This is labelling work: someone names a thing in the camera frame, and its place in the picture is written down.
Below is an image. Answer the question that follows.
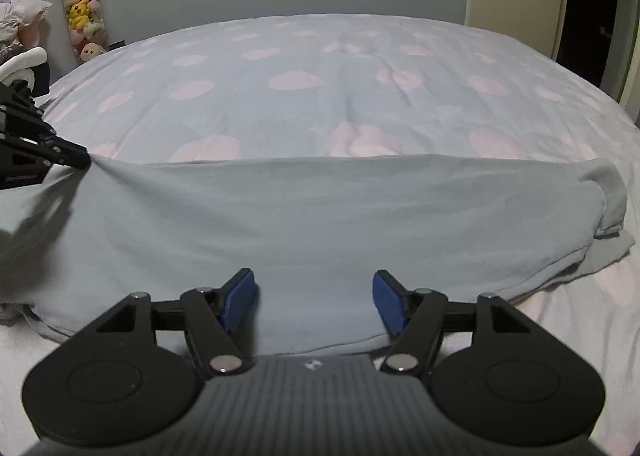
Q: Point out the pile of folded clothes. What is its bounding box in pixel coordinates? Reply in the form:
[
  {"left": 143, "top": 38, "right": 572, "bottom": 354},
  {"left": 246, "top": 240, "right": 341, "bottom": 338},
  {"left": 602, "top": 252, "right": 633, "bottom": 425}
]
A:
[{"left": 0, "top": 47, "right": 51, "bottom": 97}]

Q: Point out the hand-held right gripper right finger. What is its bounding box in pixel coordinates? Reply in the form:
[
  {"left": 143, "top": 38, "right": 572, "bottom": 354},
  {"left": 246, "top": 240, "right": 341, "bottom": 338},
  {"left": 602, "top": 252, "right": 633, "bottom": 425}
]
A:
[{"left": 371, "top": 269, "right": 531, "bottom": 377}]

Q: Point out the pale pink quilt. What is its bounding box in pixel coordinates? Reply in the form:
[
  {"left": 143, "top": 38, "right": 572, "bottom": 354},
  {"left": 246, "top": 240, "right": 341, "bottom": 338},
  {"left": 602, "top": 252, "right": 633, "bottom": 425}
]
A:
[{"left": 0, "top": 0, "right": 53, "bottom": 48}]

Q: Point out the light grey garment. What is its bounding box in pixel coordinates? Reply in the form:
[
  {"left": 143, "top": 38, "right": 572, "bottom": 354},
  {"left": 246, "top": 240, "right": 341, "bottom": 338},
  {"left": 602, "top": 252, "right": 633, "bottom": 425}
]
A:
[{"left": 0, "top": 154, "right": 630, "bottom": 354}]

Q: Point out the hanging column of plush toys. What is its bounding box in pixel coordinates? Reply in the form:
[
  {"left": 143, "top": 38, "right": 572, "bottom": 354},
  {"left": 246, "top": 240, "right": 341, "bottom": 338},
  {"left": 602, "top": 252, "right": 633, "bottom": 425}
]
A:
[{"left": 51, "top": 0, "right": 108, "bottom": 64}]

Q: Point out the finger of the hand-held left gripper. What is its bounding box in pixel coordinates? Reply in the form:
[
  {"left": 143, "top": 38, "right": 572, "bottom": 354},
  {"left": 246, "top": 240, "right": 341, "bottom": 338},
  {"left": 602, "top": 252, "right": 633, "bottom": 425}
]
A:
[
  {"left": 0, "top": 142, "right": 53, "bottom": 189},
  {"left": 0, "top": 81, "right": 91, "bottom": 169}
]

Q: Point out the polka dot bed sheet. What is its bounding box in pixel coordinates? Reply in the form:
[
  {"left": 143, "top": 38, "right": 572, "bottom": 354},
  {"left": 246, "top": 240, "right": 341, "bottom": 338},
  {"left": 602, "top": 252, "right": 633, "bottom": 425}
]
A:
[{"left": 0, "top": 13, "right": 640, "bottom": 456}]

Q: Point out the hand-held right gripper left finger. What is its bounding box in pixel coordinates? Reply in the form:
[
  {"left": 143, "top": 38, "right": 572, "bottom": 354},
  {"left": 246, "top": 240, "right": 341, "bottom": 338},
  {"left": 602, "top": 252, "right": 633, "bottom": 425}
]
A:
[{"left": 95, "top": 267, "right": 258, "bottom": 377}]

